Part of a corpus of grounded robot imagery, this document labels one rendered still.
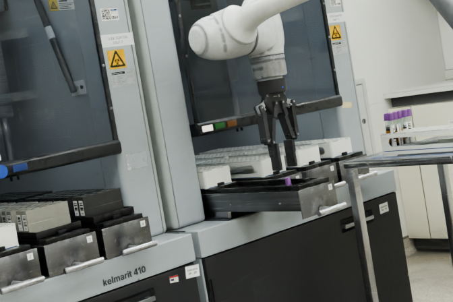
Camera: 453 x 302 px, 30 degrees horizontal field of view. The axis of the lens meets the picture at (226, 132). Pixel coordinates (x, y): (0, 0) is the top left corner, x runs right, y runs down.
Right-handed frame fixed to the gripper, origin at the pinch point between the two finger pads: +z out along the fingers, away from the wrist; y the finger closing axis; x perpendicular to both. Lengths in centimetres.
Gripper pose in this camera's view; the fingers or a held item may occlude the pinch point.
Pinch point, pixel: (283, 156)
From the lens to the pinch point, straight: 219.4
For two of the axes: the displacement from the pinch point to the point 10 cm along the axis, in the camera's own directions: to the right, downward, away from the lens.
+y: -7.2, 1.6, -6.8
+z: 1.7, 9.8, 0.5
